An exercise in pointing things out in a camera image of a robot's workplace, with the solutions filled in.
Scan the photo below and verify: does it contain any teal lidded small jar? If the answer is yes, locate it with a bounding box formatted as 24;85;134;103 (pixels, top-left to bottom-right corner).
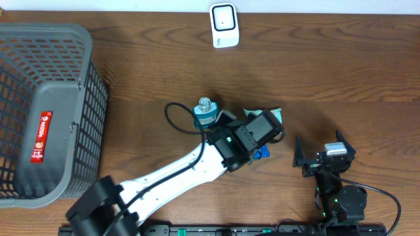
193;97;219;128

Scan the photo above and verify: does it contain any grey plastic shopping basket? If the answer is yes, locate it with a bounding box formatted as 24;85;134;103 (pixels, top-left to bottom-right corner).
1;23;108;208

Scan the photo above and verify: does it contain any red Nescafe coffee stick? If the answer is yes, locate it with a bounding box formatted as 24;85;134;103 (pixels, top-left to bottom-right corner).
30;111;53;163

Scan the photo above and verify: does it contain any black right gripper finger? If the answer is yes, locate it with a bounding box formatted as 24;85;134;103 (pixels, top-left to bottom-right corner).
335;130;356;155
293;136;305;167

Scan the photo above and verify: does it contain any blue Oreo cookie pack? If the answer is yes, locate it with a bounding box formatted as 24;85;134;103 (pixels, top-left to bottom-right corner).
252;145;270;161

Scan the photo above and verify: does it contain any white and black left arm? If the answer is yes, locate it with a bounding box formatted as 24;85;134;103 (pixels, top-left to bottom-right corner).
66;97;285;235

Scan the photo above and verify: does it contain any mint green wipes packet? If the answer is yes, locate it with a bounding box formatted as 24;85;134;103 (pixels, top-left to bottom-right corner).
243;108;282;123

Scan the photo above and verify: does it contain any white barcode scanner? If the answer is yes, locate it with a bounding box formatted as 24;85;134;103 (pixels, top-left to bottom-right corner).
209;3;240;49

